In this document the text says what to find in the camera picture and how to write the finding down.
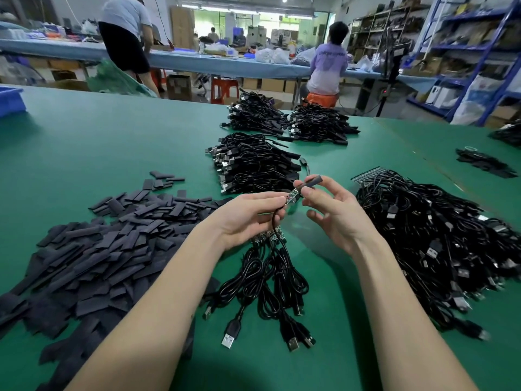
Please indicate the person's right forearm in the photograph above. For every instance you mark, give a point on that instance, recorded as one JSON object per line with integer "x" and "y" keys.
{"x": 411, "y": 325}

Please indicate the white plastic bag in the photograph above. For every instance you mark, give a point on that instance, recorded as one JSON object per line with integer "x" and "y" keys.
{"x": 476, "y": 101}

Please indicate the dark storage shelf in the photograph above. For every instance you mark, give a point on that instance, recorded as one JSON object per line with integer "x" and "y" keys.
{"x": 382, "y": 30}

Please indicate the blue plastic bin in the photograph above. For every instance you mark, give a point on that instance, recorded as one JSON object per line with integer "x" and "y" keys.
{"x": 11, "y": 101}

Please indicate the person's left forearm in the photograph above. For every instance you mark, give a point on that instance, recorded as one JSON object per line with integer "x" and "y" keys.
{"x": 138, "y": 325}

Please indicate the pile of black sleeve strips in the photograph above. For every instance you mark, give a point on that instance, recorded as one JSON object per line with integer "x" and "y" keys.
{"x": 89, "y": 260}

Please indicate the green plastic bag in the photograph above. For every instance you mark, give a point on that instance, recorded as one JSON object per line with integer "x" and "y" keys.
{"x": 120, "y": 79}

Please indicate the red plastic stool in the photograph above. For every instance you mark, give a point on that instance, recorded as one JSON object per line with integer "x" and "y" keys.
{"x": 225, "y": 89}

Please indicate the person's right hand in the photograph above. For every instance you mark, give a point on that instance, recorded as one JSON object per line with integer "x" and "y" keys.
{"x": 340, "y": 211}

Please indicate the long blue work table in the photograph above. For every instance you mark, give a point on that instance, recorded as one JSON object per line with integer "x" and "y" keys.
{"x": 57, "y": 49}

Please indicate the small upright cardboard box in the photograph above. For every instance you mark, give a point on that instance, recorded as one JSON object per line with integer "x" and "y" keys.
{"x": 180, "y": 86}

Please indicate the orange plastic stool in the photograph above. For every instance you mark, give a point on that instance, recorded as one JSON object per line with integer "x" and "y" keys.
{"x": 322, "y": 100}

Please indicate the black sleeve piece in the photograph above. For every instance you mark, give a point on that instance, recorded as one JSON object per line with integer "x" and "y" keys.
{"x": 309, "y": 181}

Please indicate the person's left hand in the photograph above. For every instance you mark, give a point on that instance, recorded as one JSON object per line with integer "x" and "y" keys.
{"x": 242, "y": 215}

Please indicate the open cardboard box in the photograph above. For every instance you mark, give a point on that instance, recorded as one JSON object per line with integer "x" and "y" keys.
{"x": 67, "y": 85}

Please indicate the blue metal shelving rack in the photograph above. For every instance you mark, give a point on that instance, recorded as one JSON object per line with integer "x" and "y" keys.
{"x": 468, "y": 16}

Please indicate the black tripod stand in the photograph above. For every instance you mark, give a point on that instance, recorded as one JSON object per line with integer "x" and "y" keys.
{"x": 392, "y": 62}

